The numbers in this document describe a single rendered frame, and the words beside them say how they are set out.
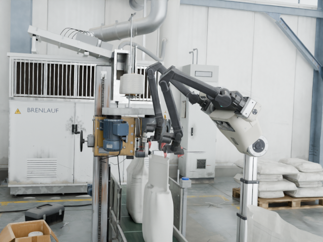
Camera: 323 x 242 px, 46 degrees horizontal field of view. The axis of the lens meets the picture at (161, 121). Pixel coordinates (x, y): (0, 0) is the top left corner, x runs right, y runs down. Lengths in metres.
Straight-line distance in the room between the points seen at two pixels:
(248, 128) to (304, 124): 6.17
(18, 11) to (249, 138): 5.01
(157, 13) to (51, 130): 2.29
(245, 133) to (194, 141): 4.42
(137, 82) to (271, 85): 5.57
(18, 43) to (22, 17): 0.43
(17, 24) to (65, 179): 2.65
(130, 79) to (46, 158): 3.18
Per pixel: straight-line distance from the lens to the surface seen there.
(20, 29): 6.77
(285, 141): 8.47
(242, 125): 2.53
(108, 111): 2.90
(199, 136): 6.96
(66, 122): 5.81
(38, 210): 4.64
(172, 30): 6.44
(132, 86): 2.93
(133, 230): 3.38
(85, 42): 5.60
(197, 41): 7.63
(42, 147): 5.86
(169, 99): 2.35
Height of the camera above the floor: 1.48
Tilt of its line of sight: 3 degrees down
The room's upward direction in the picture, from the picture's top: 2 degrees clockwise
